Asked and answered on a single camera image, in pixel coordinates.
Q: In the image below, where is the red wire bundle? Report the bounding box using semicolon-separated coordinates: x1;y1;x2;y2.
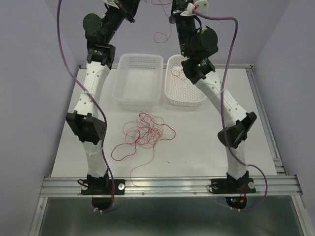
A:
110;112;177;189

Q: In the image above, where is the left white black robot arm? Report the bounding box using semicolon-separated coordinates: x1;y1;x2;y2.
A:
66;0;139;195

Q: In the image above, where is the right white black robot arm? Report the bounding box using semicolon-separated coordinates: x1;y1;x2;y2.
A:
169;0;257;194

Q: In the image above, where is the white perforated plastic basket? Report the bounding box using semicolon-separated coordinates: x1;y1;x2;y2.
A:
164;55;206;107

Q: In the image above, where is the translucent white perforated basket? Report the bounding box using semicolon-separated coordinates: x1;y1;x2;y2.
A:
112;54;163;106

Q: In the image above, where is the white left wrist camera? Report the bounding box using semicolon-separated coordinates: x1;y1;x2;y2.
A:
104;0;120;9

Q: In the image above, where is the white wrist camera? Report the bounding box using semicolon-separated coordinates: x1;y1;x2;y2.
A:
180;0;209;17
104;0;120;9

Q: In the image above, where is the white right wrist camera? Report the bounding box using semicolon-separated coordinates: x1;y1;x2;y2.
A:
180;0;209;17

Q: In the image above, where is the red wire in basket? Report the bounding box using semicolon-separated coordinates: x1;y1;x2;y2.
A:
171;63;189;81

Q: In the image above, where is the aluminium right side rail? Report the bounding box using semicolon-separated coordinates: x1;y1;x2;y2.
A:
246;68;287;176

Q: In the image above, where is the aluminium rail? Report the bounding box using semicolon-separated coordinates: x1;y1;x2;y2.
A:
246;68;287;176
40;176;303;198

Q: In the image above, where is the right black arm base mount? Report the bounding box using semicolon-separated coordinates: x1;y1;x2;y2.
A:
208;176;256;194

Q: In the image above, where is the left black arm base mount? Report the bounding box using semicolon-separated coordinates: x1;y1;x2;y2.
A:
77;178;126;196

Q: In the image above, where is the aluminium front rail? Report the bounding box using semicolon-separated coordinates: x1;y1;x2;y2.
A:
40;176;303;198

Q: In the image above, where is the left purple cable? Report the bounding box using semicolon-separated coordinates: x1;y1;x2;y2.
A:
57;0;116;214

